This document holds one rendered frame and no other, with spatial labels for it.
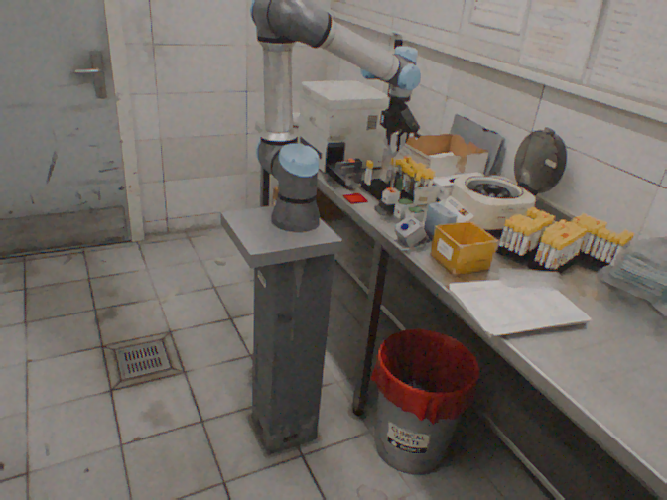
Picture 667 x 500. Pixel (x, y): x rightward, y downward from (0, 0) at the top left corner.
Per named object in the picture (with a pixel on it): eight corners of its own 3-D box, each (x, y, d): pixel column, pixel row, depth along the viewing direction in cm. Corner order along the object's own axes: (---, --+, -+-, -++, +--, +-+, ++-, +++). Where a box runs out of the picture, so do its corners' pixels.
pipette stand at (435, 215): (419, 231, 178) (424, 204, 174) (436, 228, 182) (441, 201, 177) (438, 245, 171) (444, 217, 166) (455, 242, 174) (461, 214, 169)
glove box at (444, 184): (425, 194, 207) (430, 171, 202) (473, 187, 217) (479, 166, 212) (445, 207, 197) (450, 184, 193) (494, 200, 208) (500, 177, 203)
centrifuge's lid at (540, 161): (526, 118, 190) (545, 121, 193) (501, 185, 201) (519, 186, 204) (567, 138, 172) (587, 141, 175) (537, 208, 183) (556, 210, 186)
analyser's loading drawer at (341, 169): (323, 166, 219) (324, 153, 216) (336, 164, 222) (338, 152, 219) (345, 185, 203) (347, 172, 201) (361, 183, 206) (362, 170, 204)
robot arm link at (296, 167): (287, 201, 156) (289, 158, 150) (269, 185, 166) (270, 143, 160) (324, 196, 162) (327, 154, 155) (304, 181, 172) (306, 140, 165)
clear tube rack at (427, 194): (384, 185, 212) (386, 168, 208) (405, 183, 216) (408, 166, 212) (413, 206, 196) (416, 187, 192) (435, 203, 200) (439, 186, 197)
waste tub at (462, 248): (428, 254, 166) (434, 225, 161) (464, 248, 171) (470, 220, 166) (453, 277, 155) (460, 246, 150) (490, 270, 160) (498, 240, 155)
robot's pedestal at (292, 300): (268, 454, 201) (277, 253, 159) (251, 417, 217) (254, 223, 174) (317, 438, 210) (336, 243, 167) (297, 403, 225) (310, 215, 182)
